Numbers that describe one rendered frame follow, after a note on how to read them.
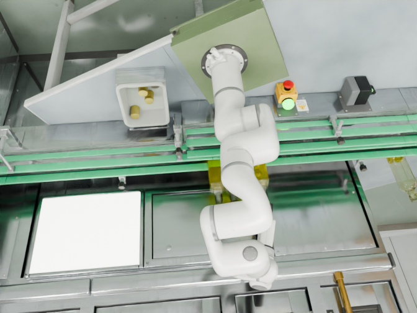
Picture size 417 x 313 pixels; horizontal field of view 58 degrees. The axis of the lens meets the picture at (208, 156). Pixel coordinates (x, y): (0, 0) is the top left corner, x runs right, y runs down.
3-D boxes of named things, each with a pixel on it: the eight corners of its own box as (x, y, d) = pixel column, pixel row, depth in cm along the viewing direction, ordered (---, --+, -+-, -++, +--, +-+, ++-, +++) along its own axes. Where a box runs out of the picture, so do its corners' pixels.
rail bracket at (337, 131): (325, 118, 146) (334, 145, 139) (330, 105, 140) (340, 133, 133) (335, 117, 147) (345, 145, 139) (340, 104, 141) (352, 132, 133)
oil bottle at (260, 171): (246, 149, 158) (254, 193, 146) (247, 141, 153) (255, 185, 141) (259, 148, 158) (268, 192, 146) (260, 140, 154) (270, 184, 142)
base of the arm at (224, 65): (192, 54, 120) (195, 90, 111) (225, 35, 114) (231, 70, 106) (218, 82, 131) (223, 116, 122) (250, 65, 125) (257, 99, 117)
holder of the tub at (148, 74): (129, 118, 155) (128, 133, 151) (116, 68, 133) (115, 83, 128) (170, 116, 156) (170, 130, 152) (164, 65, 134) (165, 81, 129)
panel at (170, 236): (41, 199, 157) (26, 280, 138) (39, 195, 155) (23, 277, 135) (253, 183, 162) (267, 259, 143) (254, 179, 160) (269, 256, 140)
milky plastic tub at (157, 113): (126, 111, 151) (125, 128, 146) (115, 68, 132) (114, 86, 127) (169, 108, 152) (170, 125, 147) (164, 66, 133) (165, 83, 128)
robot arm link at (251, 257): (263, 216, 107) (212, 223, 109) (257, 193, 88) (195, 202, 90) (272, 275, 100) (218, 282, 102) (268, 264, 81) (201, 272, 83)
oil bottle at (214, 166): (205, 151, 157) (210, 196, 145) (205, 143, 152) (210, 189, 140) (219, 151, 157) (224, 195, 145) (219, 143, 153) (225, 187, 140)
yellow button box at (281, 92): (273, 94, 151) (277, 108, 147) (276, 81, 145) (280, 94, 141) (290, 93, 151) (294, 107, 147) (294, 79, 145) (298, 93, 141)
